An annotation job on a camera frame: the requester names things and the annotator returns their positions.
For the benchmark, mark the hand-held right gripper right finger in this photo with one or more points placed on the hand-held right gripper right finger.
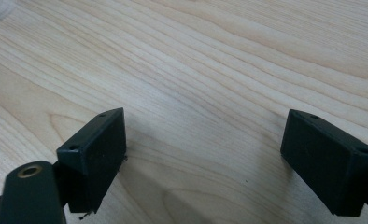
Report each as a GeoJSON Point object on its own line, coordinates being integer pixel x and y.
{"type": "Point", "coordinates": [328, 165]}

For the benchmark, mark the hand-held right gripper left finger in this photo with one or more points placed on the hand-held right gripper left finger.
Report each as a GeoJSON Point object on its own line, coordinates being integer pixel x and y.
{"type": "Point", "coordinates": [92, 161]}

